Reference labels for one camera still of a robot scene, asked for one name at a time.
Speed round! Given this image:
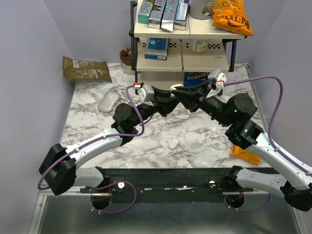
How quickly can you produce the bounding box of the orange snack bag on table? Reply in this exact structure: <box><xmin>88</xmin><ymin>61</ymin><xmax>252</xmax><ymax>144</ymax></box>
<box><xmin>232</xmin><ymin>145</ymin><xmax>261</xmax><ymax>165</ymax></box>

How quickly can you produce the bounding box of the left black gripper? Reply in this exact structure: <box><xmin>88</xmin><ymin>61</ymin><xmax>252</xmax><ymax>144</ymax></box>
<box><xmin>131</xmin><ymin>86</ymin><xmax>180</xmax><ymax>128</ymax></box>

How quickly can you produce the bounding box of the blue box middle shelf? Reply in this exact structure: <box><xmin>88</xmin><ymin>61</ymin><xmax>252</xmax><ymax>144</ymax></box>
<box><xmin>144</xmin><ymin>38</ymin><xmax>169</xmax><ymax>60</ymax></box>

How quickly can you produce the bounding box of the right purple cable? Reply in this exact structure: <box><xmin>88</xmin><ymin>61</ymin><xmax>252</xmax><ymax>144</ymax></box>
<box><xmin>223</xmin><ymin>75</ymin><xmax>312</xmax><ymax>213</ymax></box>

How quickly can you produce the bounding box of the blue white toothpaste box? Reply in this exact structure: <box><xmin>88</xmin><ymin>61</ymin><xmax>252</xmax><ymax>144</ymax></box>
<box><xmin>174</xmin><ymin>0</ymin><xmax>189</xmax><ymax>30</ymax></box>

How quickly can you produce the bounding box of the beige earbud charging case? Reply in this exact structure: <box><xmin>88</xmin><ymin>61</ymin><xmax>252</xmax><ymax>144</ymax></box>
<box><xmin>170</xmin><ymin>84</ymin><xmax>184</xmax><ymax>98</ymax></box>

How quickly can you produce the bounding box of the brown snack bag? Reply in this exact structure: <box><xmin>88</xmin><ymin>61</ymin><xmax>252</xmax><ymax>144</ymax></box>
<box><xmin>62</xmin><ymin>56</ymin><xmax>112</xmax><ymax>82</ymax></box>

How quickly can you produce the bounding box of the silver toothpaste box left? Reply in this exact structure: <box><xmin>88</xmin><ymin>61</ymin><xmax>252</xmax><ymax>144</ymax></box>
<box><xmin>148</xmin><ymin>0</ymin><xmax>166</xmax><ymax>29</ymax></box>

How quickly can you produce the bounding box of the chocolate cupcake in wrapper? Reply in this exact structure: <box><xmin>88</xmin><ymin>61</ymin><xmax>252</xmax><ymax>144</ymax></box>
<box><xmin>119</xmin><ymin>48</ymin><xmax>135</xmax><ymax>75</ymax></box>

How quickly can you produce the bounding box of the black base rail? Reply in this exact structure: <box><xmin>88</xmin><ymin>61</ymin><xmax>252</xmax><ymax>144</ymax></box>
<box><xmin>80</xmin><ymin>168</ymin><xmax>242</xmax><ymax>203</ymax></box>

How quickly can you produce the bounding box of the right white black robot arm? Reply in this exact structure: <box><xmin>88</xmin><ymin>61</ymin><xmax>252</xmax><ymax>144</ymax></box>
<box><xmin>171</xmin><ymin>80</ymin><xmax>312</xmax><ymax>212</ymax></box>

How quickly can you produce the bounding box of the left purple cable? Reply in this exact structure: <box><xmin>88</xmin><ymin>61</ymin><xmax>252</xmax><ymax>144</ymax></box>
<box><xmin>37</xmin><ymin>82</ymin><xmax>146</xmax><ymax>214</ymax></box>

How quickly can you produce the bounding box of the beige black shelf rack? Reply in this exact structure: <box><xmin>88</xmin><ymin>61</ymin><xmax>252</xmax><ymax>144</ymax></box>
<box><xmin>129</xmin><ymin>0</ymin><xmax>244</xmax><ymax>89</ymax></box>

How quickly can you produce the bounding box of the silver toothpaste box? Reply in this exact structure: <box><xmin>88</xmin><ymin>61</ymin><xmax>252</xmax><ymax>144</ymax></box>
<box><xmin>161</xmin><ymin>0</ymin><xmax>179</xmax><ymax>32</ymax></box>
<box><xmin>148</xmin><ymin>0</ymin><xmax>166</xmax><ymax>29</ymax></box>

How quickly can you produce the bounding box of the white yellow mug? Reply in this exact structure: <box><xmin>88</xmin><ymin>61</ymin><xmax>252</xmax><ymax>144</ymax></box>
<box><xmin>189</xmin><ymin>39</ymin><xmax>209</xmax><ymax>53</ymax></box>

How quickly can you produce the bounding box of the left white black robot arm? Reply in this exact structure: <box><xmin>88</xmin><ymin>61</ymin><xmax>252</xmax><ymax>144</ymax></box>
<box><xmin>38</xmin><ymin>83</ymin><xmax>179</xmax><ymax>195</ymax></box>

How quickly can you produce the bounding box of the teal toothpaste box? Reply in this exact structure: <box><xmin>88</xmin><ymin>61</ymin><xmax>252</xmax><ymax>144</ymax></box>
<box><xmin>137</xmin><ymin>0</ymin><xmax>155</xmax><ymax>24</ymax></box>

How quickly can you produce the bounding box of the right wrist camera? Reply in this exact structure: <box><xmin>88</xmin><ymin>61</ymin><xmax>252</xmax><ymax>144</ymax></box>
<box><xmin>207</xmin><ymin>68</ymin><xmax>227</xmax><ymax>96</ymax></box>

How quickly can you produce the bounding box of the silver toothpaste box middle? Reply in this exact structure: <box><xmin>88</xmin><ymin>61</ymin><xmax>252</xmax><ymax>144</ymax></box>
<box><xmin>161</xmin><ymin>0</ymin><xmax>179</xmax><ymax>32</ymax></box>

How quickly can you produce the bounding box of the orange chips bag on shelf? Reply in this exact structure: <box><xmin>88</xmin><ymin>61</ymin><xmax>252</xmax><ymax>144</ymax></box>
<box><xmin>212</xmin><ymin>0</ymin><xmax>254</xmax><ymax>36</ymax></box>

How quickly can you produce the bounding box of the purple cable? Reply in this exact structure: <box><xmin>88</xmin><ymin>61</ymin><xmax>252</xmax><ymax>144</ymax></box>
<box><xmin>37</xmin><ymin>82</ymin><xmax>146</xmax><ymax>214</ymax></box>
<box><xmin>223</xmin><ymin>75</ymin><xmax>312</xmax><ymax>213</ymax></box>

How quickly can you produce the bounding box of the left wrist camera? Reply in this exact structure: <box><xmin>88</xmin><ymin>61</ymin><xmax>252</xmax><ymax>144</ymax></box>
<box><xmin>134</xmin><ymin>82</ymin><xmax>154</xmax><ymax>102</ymax></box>

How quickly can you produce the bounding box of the grey printed mug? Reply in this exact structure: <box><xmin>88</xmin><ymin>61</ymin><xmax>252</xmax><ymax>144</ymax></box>
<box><xmin>189</xmin><ymin>0</ymin><xmax>215</xmax><ymax>20</ymax></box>

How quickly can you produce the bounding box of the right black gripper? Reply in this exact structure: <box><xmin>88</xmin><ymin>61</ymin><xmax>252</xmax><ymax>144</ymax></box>
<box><xmin>172</xmin><ymin>79</ymin><xmax>233</xmax><ymax>127</ymax></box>

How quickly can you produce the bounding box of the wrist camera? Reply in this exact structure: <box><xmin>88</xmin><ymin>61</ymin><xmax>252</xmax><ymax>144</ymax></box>
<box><xmin>207</xmin><ymin>68</ymin><xmax>227</xmax><ymax>96</ymax></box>
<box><xmin>134</xmin><ymin>82</ymin><xmax>154</xmax><ymax>102</ymax></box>

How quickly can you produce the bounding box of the blue Doritos bag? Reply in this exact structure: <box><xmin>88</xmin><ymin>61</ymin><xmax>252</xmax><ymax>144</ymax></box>
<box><xmin>183</xmin><ymin>72</ymin><xmax>210</xmax><ymax>86</ymax></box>

